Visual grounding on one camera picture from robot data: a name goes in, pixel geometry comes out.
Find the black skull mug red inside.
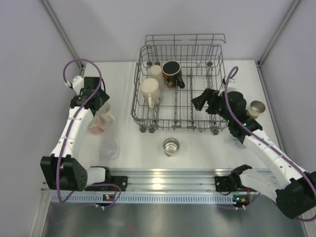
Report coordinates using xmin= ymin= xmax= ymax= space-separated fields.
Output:
xmin=162 ymin=60 xmax=185 ymax=89

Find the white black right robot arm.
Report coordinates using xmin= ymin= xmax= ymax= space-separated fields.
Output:
xmin=40 ymin=78 xmax=213 ymax=192

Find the grey wire dish rack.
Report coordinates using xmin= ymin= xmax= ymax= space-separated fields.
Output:
xmin=130 ymin=33 xmax=229 ymax=135

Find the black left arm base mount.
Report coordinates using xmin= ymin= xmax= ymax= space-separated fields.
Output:
xmin=214 ymin=174 xmax=258 ymax=193

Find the pink mug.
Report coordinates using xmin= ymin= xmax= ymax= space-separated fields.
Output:
xmin=88 ymin=115 xmax=106 ymax=134

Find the cream mug with handle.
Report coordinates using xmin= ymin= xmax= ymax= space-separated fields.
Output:
xmin=96 ymin=102 xmax=115 ymax=123

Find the steel cup brown sleeve centre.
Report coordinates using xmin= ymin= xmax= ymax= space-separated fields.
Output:
xmin=162 ymin=138 xmax=180 ymax=157

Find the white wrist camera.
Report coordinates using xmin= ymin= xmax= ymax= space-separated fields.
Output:
xmin=224 ymin=78 xmax=237 ymax=92
xmin=65 ymin=76 xmax=84 ymax=95

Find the light blue mug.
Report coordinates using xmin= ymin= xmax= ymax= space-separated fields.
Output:
xmin=234 ymin=139 xmax=246 ymax=149

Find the perforated blue-grey cable tray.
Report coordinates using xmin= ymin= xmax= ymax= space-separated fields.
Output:
xmin=50 ymin=193 xmax=237 ymax=203

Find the clear glass tumbler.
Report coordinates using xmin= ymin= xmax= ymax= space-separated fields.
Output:
xmin=99 ymin=140 xmax=119 ymax=160

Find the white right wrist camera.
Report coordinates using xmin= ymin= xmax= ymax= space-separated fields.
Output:
xmin=65 ymin=76 xmax=84 ymax=95

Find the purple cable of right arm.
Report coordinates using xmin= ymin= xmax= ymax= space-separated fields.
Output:
xmin=55 ymin=58 xmax=122 ymax=210

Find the aluminium corner frame post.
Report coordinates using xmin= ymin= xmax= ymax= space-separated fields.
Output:
xmin=39 ymin=0 xmax=79 ymax=59

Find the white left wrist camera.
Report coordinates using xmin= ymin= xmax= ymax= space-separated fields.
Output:
xmin=224 ymin=78 xmax=237 ymax=92

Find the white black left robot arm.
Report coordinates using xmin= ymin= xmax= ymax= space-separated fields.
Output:
xmin=191 ymin=88 xmax=316 ymax=219

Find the beige plain cup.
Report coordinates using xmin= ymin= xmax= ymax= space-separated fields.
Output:
xmin=150 ymin=65 xmax=166 ymax=89

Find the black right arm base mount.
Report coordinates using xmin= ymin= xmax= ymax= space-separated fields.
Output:
xmin=84 ymin=175 xmax=128 ymax=192

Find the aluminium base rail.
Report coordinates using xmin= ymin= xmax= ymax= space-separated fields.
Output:
xmin=40 ymin=167 xmax=309 ymax=196

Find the cream mug green inside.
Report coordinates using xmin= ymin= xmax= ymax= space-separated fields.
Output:
xmin=140 ymin=78 xmax=162 ymax=109

